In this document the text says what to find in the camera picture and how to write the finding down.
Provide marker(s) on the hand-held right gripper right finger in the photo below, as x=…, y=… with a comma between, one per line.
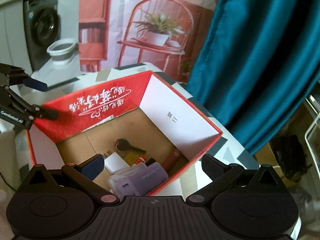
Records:
x=212, y=167

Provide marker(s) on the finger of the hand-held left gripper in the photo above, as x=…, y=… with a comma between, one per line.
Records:
x=47, y=115
x=36, y=84

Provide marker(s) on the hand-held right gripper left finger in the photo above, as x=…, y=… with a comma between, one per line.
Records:
x=93, y=167

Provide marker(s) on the white plug charger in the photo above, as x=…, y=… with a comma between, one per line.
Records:
x=115, y=163

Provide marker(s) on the clear plastic case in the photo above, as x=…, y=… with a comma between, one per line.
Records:
x=125, y=175

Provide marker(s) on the black key fob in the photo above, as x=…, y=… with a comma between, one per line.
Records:
x=125, y=145

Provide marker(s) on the brown lipstick tube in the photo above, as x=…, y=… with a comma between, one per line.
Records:
x=171, y=160

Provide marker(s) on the small red white tube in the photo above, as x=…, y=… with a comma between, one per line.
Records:
x=141, y=160

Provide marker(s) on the purple plastic gadget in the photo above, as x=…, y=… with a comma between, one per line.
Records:
x=147, y=177

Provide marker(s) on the red cardboard box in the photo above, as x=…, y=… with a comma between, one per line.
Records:
x=175, y=115

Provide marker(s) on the white plastic bucket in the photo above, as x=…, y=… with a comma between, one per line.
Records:
x=61, y=50

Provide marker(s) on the white washing machine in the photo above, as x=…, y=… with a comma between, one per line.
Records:
x=42, y=27

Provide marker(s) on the black bag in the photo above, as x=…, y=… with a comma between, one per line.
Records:
x=291, y=157

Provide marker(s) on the blue curtain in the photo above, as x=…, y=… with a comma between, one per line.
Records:
x=262, y=55

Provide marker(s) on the printed furniture wall cloth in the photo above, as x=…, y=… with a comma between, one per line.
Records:
x=155, y=17

